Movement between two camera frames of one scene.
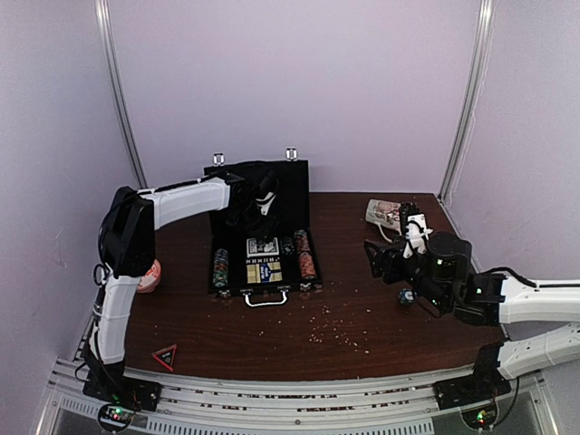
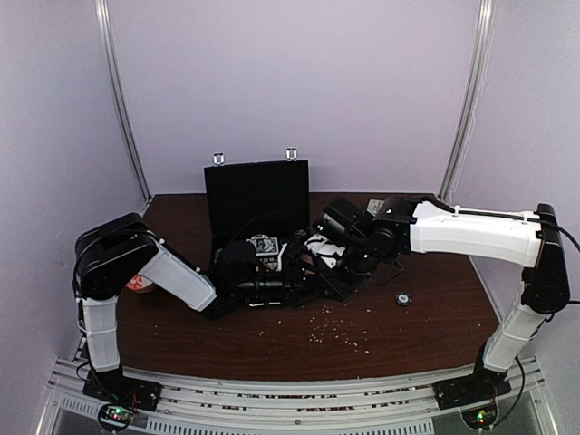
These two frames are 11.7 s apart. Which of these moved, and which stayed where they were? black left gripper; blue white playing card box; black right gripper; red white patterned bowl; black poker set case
Moved: black left gripper; black right gripper
Stayed: blue white playing card box; black poker set case; red white patterned bowl
